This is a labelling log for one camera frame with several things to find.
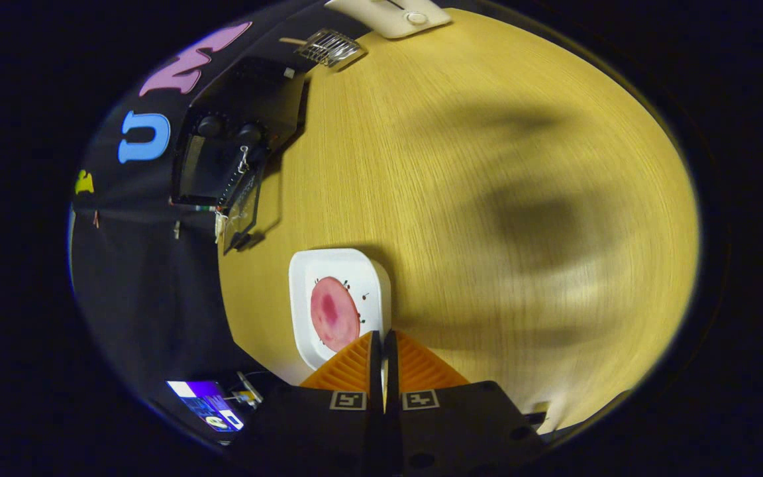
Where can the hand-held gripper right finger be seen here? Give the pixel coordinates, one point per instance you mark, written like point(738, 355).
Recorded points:
point(448, 430)

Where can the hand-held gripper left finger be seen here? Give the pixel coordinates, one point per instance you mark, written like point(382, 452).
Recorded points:
point(328, 430)

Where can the pink ham slice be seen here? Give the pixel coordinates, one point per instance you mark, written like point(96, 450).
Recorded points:
point(334, 315)

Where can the white square plate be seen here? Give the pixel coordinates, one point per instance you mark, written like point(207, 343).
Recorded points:
point(368, 278)

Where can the black toaster oven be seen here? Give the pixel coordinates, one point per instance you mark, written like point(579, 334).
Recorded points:
point(249, 93)

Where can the white toaster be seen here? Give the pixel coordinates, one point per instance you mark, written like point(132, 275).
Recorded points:
point(395, 16)

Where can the glowing screen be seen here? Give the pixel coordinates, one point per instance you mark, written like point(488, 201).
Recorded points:
point(206, 401)

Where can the wooden stick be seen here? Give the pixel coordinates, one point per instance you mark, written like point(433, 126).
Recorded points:
point(291, 41)

